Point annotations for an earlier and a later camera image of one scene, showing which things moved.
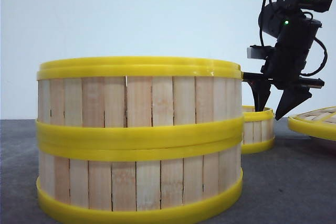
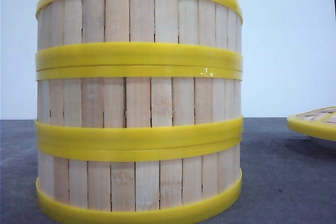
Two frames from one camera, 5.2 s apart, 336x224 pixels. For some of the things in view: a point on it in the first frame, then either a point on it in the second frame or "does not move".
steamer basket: (138, 101) does not move
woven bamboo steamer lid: (319, 123) does not move
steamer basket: (258, 129) -> (140, 20)
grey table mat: (293, 182) does not move
